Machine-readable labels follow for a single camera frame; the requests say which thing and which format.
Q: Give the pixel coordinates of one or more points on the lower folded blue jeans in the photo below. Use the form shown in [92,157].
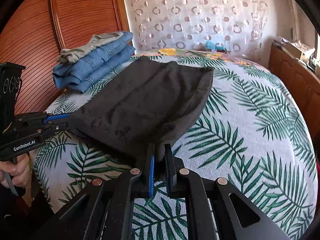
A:
[105,69]

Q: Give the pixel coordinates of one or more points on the blue object behind bed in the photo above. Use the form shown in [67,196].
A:
[217,47]

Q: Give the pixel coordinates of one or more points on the folded grey garment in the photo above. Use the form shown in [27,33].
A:
[74,55]

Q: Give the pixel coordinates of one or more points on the black pants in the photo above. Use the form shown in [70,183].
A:
[147,103]

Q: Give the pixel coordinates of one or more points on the wooden side cabinet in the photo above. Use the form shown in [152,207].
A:
[302,84]

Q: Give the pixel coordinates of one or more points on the palm leaf print bedspread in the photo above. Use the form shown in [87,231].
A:
[251,132]

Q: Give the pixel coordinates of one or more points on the person's left hand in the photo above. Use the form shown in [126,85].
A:
[19,171]

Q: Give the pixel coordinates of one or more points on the upper folded blue jeans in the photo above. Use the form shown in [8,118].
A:
[65,74]

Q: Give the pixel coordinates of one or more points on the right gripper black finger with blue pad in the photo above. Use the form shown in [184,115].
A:
[149,172]

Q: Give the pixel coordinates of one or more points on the circle pattern sheer curtain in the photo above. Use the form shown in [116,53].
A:
[234,25]

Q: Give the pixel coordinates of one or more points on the clutter on cabinet top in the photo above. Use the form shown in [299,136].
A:
[298,51]

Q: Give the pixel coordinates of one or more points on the wooden slatted wardrobe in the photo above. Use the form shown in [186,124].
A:
[39,29]

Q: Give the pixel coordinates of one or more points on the folded blue jeans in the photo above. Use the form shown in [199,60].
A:
[105,69]
[65,74]

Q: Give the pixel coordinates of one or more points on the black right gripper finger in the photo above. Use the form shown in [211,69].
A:
[62,122]
[173,165]

